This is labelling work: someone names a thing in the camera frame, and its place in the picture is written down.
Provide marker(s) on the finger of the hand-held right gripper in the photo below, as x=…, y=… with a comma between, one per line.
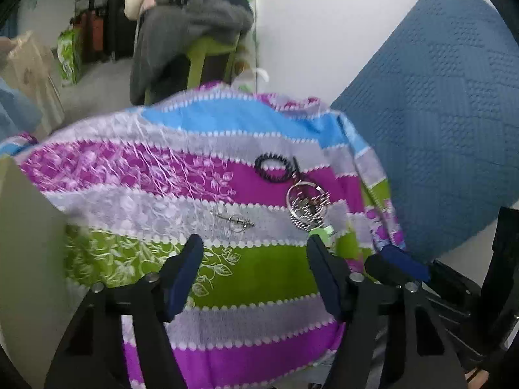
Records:
x=405, y=263

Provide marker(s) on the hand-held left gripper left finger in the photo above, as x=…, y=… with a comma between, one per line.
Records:
x=184, y=279

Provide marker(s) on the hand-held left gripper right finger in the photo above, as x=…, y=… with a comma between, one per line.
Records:
x=324, y=281

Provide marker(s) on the light green tag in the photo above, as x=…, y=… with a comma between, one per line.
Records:
x=323, y=235

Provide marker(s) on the silver pin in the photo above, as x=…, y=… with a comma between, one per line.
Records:
x=243, y=222

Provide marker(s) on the beige box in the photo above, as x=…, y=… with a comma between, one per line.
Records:
x=28, y=251

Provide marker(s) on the striped floral printed blanket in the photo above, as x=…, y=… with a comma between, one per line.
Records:
x=263, y=267

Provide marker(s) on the blue quilted cover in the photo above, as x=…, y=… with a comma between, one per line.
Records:
x=438, y=109

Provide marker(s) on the green plastic chair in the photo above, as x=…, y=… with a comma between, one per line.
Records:
x=206, y=48

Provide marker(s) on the light blue cloth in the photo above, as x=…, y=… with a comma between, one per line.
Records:
x=12, y=113

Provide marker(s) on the green printed bag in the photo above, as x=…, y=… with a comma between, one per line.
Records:
x=69, y=58

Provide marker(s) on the orange suitcase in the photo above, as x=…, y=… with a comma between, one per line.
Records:
x=93, y=36

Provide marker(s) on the grey garment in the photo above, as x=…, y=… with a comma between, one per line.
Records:
x=194, y=12

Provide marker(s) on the black suitcase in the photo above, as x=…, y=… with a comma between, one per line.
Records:
x=119, y=16

